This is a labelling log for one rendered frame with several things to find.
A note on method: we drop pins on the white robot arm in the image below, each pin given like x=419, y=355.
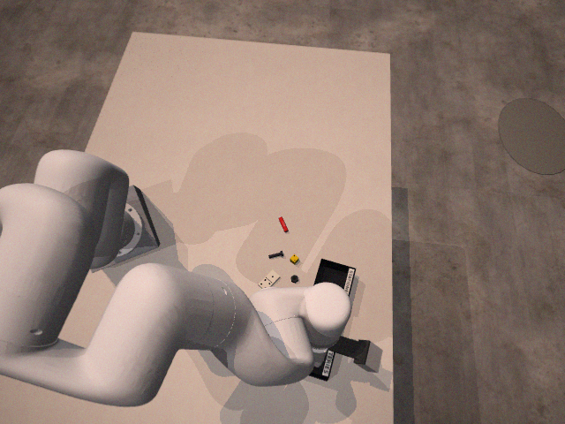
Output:
x=68, y=222

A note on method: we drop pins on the black three-compartment bin rack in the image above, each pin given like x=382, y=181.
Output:
x=342, y=275

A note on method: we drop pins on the red battery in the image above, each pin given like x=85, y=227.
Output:
x=283, y=224

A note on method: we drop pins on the white domino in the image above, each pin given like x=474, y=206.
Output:
x=268, y=280

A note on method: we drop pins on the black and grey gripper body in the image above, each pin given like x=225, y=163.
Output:
x=319, y=355

